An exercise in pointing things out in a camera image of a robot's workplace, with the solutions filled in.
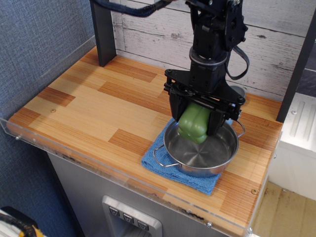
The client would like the blue folded cloth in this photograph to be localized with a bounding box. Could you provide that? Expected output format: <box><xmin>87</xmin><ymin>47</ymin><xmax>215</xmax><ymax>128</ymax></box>
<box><xmin>141</xmin><ymin>119</ymin><xmax>220</xmax><ymax>195</ymax></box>

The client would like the white toy sink counter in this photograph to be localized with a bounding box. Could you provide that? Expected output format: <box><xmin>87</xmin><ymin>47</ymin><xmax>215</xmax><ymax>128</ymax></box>
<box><xmin>268</xmin><ymin>93</ymin><xmax>316</xmax><ymax>200</ymax></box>

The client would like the black vertical post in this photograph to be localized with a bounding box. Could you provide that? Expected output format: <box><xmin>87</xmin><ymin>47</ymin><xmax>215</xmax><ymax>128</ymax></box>
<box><xmin>90</xmin><ymin>0</ymin><xmax>117</xmax><ymax>67</ymax></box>
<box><xmin>276</xmin><ymin>11</ymin><xmax>316</xmax><ymax>122</ymax></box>

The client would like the green toy pepper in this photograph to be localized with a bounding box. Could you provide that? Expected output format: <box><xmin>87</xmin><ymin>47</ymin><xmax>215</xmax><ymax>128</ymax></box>
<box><xmin>178</xmin><ymin>102</ymin><xmax>210</xmax><ymax>144</ymax></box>

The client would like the black right vertical post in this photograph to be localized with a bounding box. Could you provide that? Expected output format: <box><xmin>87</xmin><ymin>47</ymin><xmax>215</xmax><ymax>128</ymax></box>
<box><xmin>276</xmin><ymin>11</ymin><xmax>316</xmax><ymax>122</ymax></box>

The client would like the silver toy fridge cabinet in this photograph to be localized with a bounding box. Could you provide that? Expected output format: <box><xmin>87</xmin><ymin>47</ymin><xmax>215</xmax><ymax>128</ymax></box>
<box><xmin>46</xmin><ymin>152</ymin><xmax>223</xmax><ymax>237</ymax></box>

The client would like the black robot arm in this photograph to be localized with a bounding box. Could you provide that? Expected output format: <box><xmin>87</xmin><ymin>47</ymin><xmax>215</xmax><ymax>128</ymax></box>
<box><xmin>164</xmin><ymin>0</ymin><xmax>249</xmax><ymax>136</ymax></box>

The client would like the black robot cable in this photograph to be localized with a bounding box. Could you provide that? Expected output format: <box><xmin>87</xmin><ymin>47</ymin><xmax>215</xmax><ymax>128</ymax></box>
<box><xmin>93</xmin><ymin>0</ymin><xmax>173</xmax><ymax>18</ymax></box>

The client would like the clear acrylic table guard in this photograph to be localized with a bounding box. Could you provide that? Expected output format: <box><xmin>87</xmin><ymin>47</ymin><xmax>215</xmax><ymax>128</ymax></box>
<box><xmin>0</xmin><ymin>30</ymin><xmax>274</xmax><ymax>231</ymax></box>

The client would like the black left vertical post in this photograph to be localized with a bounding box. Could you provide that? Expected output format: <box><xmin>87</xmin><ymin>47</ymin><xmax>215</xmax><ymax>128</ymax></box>
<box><xmin>90</xmin><ymin>0</ymin><xmax>117</xmax><ymax>67</ymax></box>

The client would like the black yellow bag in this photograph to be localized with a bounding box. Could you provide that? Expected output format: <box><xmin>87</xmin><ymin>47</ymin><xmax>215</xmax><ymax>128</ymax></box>
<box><xmin>0</xmin><ymin>206</ymin><xmax>45</xmax><ymax>237</ymax></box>

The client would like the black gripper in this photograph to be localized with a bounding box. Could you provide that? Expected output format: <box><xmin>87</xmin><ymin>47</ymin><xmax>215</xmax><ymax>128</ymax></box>
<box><xmin>164</xmin><ymin>48</ymin><xmax>245</xmax><ymax>135</ymax></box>

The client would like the silver dispenser button panel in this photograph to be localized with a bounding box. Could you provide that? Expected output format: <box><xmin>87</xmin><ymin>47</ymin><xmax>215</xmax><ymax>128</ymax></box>
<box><xmin>102</xmin><ymin>195</ymin><xmax>163</xmax><ymax>237</ymax></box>

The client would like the blue grey toy scoop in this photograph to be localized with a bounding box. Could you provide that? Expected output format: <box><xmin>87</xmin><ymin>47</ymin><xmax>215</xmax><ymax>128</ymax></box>
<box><xmin>225</xmin><ymin>85</ymin><xmax>246</xmax><ymax>125</ymax></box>

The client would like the stainless steel pot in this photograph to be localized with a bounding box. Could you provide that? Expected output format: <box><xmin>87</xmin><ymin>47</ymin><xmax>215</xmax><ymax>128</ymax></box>
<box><xmin>160</xmin><ymin>121</ymin><xmax>245</xmax><ymax>177</ymax></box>

